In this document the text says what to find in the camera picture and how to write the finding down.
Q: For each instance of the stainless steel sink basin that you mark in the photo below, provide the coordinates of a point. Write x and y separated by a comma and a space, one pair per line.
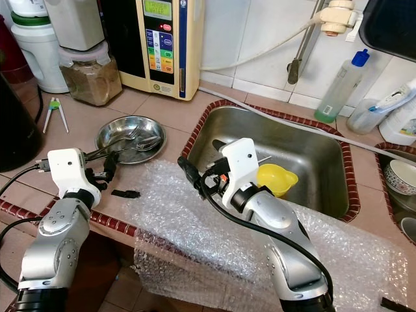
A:
312, 156
382, 156

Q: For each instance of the white detergent bottle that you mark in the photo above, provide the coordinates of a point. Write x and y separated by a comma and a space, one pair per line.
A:
402, 127

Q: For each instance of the grey plastic container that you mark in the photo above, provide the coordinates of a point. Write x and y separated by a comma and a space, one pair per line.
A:
71, 23

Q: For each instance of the round stainless steel bowl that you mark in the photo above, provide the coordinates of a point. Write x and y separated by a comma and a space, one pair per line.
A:
114, 133

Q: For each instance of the metal fork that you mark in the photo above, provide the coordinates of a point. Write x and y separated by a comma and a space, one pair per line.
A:
133, 133

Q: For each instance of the dark red plastic container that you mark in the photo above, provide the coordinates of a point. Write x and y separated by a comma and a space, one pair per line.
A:
13, 58

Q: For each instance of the metal spoon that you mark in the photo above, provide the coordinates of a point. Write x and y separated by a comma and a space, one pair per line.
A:
149, 141

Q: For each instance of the cream and black water ionizer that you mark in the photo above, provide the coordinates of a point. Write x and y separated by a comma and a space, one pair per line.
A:
159, 58

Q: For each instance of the clear bubble wrap sheet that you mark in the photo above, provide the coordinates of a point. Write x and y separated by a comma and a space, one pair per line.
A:
188, 221

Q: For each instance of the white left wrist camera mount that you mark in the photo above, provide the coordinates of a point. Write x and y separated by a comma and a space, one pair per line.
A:
65, 169

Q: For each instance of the large black pot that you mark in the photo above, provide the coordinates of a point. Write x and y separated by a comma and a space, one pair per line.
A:
19, 130

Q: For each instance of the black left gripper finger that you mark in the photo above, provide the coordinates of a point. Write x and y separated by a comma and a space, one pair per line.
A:
109, 151
109, 172

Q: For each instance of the white tongs with green hinge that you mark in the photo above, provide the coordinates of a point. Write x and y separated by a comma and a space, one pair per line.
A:
53, 103

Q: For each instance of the white appliance with green band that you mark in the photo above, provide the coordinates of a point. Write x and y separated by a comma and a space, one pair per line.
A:
39, 52

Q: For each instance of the beige faucet diverter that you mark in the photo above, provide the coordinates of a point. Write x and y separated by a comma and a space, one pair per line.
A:
338, 16

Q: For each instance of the white ceramic bowl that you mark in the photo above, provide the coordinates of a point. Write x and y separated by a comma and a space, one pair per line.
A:
409, 229

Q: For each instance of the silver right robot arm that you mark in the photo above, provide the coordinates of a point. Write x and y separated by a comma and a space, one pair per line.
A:
286, 240

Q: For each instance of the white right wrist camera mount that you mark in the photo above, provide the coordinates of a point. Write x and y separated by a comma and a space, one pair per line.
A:
242, 159

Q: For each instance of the small black clip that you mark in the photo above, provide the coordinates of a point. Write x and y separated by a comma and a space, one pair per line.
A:
125, 194

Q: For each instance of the patterned ceramic bowl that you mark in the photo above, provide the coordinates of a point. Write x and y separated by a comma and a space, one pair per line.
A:
402, 179

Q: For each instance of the clear plastic cup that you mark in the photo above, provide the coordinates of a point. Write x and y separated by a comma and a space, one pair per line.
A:
364, 120

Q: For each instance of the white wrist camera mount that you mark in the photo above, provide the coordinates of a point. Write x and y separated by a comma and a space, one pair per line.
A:
65, 169
242, 159

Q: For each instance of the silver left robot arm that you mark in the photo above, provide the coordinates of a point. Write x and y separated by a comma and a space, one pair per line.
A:
55, 240

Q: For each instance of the clear bottle with blue cap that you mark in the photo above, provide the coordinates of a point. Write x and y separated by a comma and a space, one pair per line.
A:
338, 91

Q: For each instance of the jar of brown powder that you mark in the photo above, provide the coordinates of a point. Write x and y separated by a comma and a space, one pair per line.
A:
91, 84

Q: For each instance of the black tool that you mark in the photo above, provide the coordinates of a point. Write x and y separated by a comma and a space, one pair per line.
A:
396, 304

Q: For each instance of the black plastic tray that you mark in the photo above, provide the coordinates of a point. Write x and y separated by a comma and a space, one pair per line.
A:
390, 26

